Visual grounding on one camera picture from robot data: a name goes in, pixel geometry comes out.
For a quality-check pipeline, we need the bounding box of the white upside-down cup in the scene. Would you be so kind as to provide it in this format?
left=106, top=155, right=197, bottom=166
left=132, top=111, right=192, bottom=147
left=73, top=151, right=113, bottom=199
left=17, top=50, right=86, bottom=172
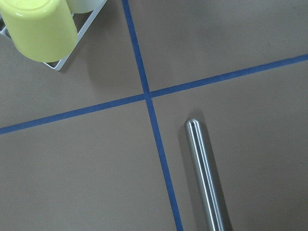
left=66, top=0, right=103, bottom=13

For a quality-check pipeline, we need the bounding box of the yellow upside-down cup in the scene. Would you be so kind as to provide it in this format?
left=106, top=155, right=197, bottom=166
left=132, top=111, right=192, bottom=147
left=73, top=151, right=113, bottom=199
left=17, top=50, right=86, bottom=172
left=0, top=0, right=77, bottom=63

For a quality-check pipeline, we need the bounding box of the white wire cup rack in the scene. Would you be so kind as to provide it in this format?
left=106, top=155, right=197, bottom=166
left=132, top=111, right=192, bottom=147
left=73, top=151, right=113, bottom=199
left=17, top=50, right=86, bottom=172
left=0, top=0, right=106, bottom=71

